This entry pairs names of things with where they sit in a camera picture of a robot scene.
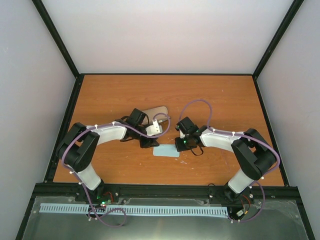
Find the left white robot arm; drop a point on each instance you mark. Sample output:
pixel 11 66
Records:
pixel 78 147

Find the light blue cable duct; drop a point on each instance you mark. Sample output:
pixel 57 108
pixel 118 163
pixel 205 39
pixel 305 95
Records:
pixel 137 210

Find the black aluminium frame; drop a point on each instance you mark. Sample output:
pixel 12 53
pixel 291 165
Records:
pixel 79 77

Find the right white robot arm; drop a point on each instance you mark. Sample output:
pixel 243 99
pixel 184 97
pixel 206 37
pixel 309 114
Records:
pixel 254 155

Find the light blue cleaning cloth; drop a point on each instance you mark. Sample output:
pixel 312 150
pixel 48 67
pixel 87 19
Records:
pixel 166 150

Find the plaid glasses case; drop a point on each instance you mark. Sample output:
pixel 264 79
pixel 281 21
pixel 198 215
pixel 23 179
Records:
pixel 160 112

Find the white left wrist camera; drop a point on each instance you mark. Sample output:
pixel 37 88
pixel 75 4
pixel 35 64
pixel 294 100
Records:
pixel 154 129

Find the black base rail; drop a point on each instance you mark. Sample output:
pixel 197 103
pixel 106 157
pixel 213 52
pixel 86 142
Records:
pixel 214 194

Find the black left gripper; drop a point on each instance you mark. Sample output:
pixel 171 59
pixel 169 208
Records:
pixel 147 143

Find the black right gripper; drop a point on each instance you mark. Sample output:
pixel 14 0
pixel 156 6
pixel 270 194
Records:
pixel 179 147

